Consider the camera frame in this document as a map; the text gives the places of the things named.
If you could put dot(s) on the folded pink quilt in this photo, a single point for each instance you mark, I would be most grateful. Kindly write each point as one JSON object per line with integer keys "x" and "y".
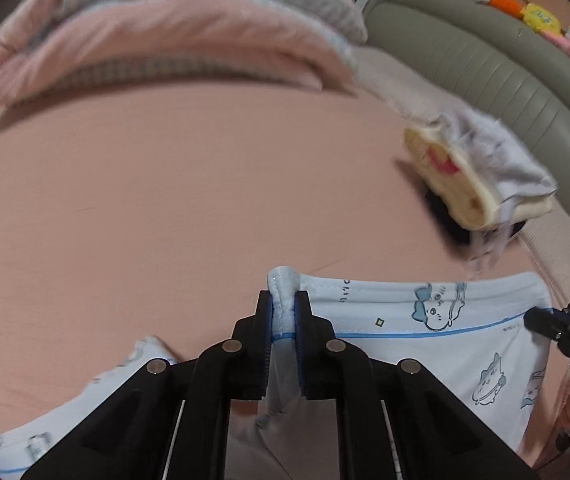
{"x": 165, "y": 25}

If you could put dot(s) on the white folded garment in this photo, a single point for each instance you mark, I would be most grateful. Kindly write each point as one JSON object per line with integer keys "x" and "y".
{"x": 505, "y": 155}

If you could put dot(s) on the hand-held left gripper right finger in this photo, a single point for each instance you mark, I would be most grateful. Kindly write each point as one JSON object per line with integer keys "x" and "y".
{"x": 302, "y": 345}

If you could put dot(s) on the grey padded headboard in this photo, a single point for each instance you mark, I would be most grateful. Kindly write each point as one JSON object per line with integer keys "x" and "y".
{"x": 490, "y": 70}

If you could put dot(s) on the yellow plush toy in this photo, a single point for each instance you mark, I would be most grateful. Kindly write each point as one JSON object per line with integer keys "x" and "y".
{"x": 541, "y": 19}

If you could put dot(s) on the orange carrot plush toy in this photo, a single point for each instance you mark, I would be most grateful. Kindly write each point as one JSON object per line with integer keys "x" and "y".
{"x": 505, "y": 2}

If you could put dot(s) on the stack of folded clothes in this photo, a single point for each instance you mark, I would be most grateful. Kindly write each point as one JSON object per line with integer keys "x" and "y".
{"x": 465, "y": 180}

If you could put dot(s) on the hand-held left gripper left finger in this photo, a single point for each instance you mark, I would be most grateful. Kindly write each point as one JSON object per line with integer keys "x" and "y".
{"x": 264, "y": 340}

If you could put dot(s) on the light blue printed pajama garment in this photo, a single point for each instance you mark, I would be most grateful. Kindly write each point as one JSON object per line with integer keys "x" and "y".
{"x": 415, "y": 355}

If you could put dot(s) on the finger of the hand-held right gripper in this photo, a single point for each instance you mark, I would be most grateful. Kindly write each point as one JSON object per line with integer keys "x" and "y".
{"x": 542, "y": 324}

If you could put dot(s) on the pink bed sheet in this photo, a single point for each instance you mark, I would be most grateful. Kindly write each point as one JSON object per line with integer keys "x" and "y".
{"x": 190, "y": 200}

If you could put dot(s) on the dark folded garment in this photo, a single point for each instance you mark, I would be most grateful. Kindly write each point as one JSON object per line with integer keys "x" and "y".
{"x": 452, "y": 230}

